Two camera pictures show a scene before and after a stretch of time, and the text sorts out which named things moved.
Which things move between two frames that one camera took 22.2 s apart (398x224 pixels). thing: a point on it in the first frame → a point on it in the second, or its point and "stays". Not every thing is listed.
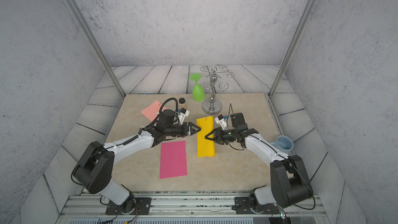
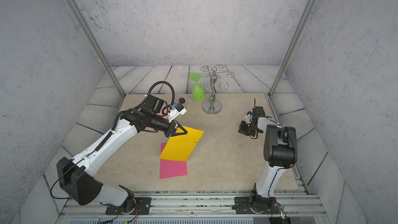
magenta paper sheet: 173,161 stays
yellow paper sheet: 205,148 → 180,147
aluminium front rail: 190,208 stays
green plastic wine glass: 198,91 stays
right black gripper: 218,136 → 242,129
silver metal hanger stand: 213,106 stays
